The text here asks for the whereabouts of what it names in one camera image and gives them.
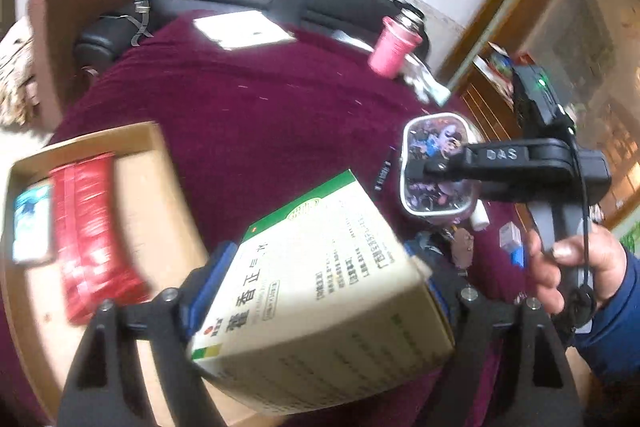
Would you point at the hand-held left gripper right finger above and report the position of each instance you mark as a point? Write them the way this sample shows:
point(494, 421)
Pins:
point(424, 268)

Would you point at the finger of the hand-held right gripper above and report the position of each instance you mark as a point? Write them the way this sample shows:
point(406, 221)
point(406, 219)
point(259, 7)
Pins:
point(500, 157)
point(500, 191)

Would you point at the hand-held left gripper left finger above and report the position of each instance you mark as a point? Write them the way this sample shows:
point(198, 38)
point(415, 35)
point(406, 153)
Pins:
point(219, 268)

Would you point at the shallow cardboard box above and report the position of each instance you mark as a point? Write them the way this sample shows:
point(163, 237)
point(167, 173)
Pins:
point(150, 207)

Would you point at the cream and green medicine box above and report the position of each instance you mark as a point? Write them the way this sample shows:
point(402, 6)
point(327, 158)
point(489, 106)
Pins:
point(320, 287)

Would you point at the black marker with purple caps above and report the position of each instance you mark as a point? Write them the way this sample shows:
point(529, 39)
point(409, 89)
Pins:
point(384, 171)

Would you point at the person's right forearm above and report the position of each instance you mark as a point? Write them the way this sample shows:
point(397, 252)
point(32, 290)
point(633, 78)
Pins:
point(617, 322)

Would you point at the person's right hand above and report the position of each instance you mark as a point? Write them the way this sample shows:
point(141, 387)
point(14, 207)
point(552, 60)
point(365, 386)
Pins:
point(607, 262)

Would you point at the small white tube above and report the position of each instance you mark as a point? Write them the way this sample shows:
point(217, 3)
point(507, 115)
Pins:
point(481, 214)

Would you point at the small blue and white box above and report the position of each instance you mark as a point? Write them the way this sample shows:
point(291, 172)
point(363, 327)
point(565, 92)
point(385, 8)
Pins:
point(511, 239)

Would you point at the crumpled white cloth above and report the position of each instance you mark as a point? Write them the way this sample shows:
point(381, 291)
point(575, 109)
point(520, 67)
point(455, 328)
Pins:
point(425, 79)

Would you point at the red foil packet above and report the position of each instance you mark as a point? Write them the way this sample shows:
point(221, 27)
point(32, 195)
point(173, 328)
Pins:
point(90, 237)

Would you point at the pink cup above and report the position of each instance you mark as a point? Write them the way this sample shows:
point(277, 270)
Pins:
point(392, 49)

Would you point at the wooden cabinet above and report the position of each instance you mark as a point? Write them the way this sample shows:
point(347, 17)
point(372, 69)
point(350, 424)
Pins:
point(565, 7)

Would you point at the maroon tablecloth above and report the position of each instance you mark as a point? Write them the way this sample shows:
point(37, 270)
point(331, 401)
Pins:
point(260, 107)

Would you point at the light blue packet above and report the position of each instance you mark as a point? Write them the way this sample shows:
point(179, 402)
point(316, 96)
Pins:
point(31, 227)

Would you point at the white paper sheet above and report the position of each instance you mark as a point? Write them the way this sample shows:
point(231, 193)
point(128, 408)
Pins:
point(245, 29)

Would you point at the brown chair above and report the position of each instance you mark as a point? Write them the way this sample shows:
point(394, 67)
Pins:
point(75, 2)

